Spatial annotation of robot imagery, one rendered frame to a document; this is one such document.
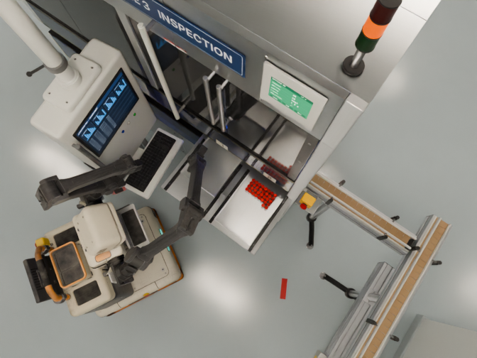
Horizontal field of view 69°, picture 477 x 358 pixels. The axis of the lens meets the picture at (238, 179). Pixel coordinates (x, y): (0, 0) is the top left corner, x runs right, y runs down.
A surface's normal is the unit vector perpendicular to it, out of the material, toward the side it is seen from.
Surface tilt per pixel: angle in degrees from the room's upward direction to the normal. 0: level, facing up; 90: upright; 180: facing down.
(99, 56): 0
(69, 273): 0
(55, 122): 0
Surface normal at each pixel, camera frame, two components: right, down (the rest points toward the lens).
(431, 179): 0.00, -0.25
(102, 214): 0.60, -0.48
